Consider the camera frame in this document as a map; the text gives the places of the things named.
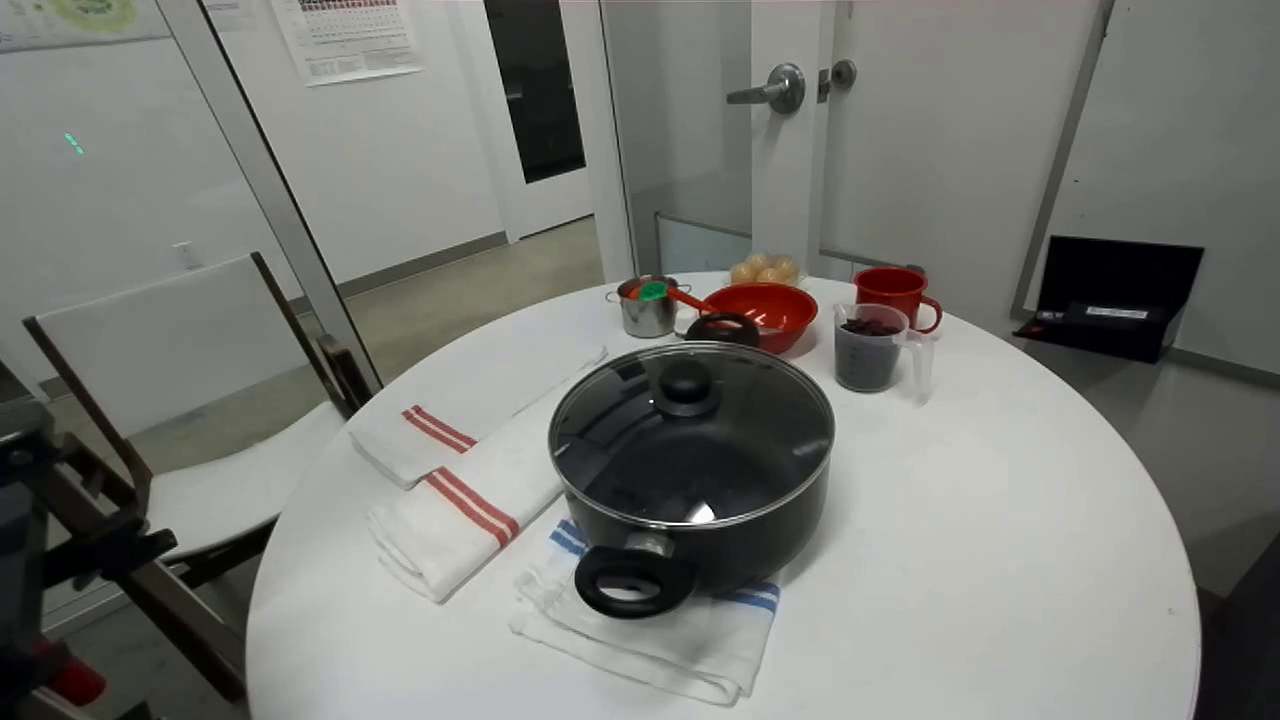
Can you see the glass pot lid black knob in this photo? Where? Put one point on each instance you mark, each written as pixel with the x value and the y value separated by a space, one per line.
pixel 755 425

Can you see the black cooking pot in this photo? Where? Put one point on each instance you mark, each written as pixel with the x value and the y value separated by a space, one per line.
pixel 726 550

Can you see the small steel cup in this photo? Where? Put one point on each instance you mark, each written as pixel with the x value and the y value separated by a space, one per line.
pixel 646 319

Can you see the red bowl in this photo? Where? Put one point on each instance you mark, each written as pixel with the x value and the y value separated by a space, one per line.
pixel 780 312

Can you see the pale round food pile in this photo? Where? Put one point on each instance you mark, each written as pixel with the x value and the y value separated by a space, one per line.
pixel 766 268

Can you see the long white towel red stripes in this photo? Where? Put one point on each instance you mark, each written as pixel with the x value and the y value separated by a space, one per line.
pixel 482 382

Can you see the clear measuring cup dark contents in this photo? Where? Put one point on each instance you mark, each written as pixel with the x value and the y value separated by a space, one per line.
pixel 865 358

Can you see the frosted glass door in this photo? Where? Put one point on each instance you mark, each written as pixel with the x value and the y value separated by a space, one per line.
pixel 682 132

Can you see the folded white towel red stripes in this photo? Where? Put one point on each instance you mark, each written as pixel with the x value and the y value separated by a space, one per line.
pixel 452 535

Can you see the red mug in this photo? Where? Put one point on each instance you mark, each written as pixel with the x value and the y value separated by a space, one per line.
pixel 888 287

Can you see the white towel blue stripes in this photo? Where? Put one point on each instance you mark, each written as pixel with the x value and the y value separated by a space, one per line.
pixel 667 655

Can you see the silver door knob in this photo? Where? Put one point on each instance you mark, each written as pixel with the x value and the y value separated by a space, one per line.
pixel 843 76

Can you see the white folding chair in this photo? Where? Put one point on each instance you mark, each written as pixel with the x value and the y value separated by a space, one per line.
pixel 173 344

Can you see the grey metal partition frame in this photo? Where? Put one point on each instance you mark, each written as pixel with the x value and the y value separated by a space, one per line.
pixel 267 185

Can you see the white paper wall poster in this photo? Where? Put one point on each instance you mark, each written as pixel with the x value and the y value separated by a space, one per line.
pixel 347 42

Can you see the black camera stand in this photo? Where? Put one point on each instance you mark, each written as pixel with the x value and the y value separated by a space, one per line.
pixel 22 535

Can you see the wall poster green print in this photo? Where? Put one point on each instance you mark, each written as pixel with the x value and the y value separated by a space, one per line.
pixel 80 16

